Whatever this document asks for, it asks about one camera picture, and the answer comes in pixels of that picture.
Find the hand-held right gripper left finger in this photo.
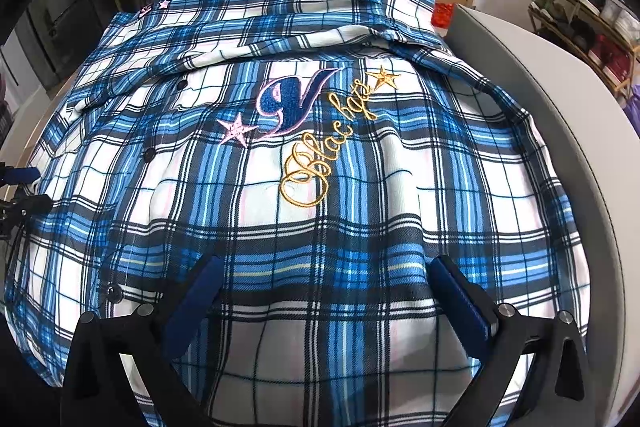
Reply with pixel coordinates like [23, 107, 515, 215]
[60, 254, 226, 427]

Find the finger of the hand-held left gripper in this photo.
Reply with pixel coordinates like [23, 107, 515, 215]
[0, 162, 42, 188]
[0, 196, 53, 233]

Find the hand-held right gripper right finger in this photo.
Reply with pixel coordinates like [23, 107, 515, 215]
[427, 254, 596, 427]

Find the blue plaid shirt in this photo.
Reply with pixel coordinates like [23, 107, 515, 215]
[2, 0, 593, 427]

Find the purple bag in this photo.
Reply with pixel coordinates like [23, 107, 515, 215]
[622, 82, 640, 132]

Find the red plastic bag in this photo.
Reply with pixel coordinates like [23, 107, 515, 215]
[432, 2, 456, 28]

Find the wooden shoe rack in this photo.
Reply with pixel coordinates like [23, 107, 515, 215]
[527, 0, 640, 100]

